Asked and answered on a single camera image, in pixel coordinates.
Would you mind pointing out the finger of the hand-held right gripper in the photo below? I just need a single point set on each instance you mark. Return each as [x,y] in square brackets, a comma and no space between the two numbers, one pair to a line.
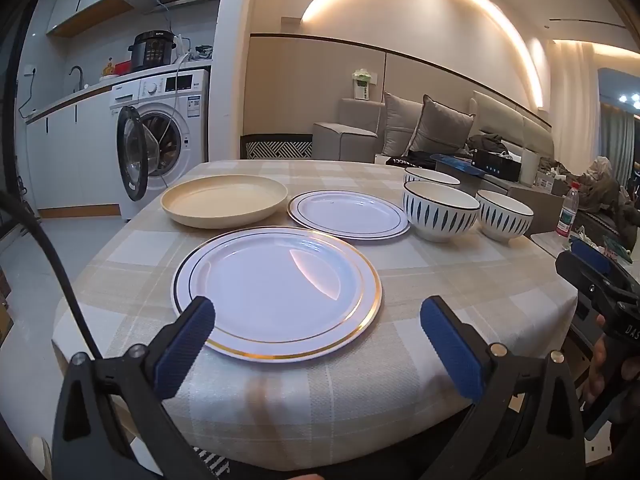
[592,255]
[580,275]

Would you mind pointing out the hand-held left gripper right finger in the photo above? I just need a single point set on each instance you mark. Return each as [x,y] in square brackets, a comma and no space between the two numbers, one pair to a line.
[452,355]

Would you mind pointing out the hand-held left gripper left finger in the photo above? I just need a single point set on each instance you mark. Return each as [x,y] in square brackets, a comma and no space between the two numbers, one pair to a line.
[185,350]

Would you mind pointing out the white blue-leaf patterned bowl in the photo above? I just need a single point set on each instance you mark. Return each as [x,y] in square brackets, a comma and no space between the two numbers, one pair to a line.
[430,176]
[440,220]
[502,222]

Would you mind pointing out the white gold-rimmed plate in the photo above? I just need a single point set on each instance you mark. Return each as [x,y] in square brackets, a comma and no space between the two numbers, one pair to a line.
[280,280]
[345,212]

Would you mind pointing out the beige deep plate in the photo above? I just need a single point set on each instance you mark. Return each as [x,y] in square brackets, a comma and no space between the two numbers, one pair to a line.
[220,200]

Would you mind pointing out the person's right hand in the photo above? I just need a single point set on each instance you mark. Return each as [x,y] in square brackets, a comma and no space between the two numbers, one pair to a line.
[596,360]

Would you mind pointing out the clear water bottle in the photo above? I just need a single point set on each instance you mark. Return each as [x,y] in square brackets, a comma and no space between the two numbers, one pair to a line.
[566,212]

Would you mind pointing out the black electronics box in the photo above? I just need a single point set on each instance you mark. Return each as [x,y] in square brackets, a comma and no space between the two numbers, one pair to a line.
[495,165]

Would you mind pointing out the dark clothes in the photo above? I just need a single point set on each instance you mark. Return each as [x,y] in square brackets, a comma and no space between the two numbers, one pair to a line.
[487,142]

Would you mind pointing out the beige curtain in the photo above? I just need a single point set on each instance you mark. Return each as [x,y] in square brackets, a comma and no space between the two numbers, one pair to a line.
[575,100]

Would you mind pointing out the blue flat package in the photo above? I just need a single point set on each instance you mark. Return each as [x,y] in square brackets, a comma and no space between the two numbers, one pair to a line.
[457,165]

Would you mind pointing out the grey cushion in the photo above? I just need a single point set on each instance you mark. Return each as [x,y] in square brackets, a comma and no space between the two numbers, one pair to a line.
[400,125]
[442,130]

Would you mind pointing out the black bag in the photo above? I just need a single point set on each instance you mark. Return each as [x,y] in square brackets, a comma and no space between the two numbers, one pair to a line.
[405,161]

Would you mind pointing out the white base cabinets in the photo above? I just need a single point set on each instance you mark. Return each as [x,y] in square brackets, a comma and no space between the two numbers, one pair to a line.
[65,160]

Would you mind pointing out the grey sofa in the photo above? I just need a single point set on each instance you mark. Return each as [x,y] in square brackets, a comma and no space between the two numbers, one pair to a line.
[345,135]

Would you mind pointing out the white washing machine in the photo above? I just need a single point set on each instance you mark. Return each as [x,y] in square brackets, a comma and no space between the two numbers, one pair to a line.
[170,90]

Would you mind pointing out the white tissue box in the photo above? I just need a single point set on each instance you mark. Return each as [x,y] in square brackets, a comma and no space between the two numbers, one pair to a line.
[363,87]

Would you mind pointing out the red container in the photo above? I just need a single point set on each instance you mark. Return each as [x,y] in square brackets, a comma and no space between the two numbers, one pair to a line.
[122,67]

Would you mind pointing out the yellow figurine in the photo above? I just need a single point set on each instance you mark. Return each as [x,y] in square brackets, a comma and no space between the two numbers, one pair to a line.
[107,67]

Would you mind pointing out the black kitchen faucet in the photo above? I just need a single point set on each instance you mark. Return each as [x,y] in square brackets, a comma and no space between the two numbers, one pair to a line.
[77,72]

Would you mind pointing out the black pressure cooker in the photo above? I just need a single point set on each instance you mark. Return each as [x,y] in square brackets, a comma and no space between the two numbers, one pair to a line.
[150,52]

